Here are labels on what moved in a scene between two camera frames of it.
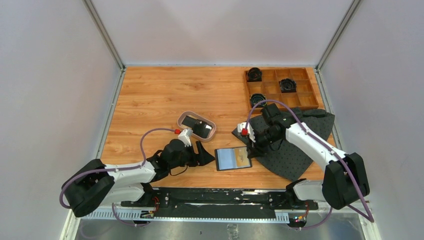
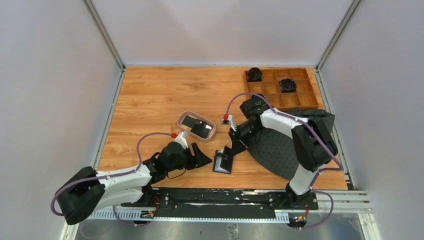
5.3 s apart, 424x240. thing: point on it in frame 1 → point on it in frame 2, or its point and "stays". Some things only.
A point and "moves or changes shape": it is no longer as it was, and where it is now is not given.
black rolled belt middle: (287, 85) stays
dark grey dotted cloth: (290, 161) stays
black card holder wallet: (228, 158) moves or changes shape
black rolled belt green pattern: (256, 98) stays
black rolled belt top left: (254, 74) stays
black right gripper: (254, 152) → (238, 146)
